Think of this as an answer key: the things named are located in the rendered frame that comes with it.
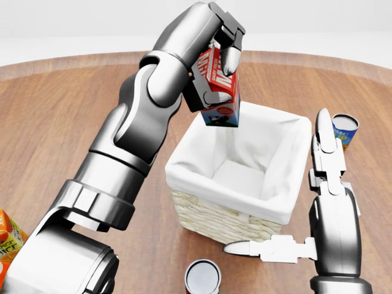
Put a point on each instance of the red and blue milk carton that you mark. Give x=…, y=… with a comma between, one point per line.
x=223, y=114

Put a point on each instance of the wicker basket with white liner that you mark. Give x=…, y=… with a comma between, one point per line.
x=245, y=171

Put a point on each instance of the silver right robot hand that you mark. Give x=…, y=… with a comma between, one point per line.
x=335, y=232

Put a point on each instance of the blue printed tin can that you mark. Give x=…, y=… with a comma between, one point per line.
x=347, y=130

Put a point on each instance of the red tin can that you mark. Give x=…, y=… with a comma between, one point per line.
x=202, y=277

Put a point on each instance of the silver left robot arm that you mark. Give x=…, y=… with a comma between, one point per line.
x=122, y=137

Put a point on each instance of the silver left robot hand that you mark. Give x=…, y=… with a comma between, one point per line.
x=190, y=33

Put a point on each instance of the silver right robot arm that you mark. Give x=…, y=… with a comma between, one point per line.
x=340, y=285

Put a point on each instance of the orange juice carton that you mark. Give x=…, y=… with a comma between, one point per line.
x=10, y=239

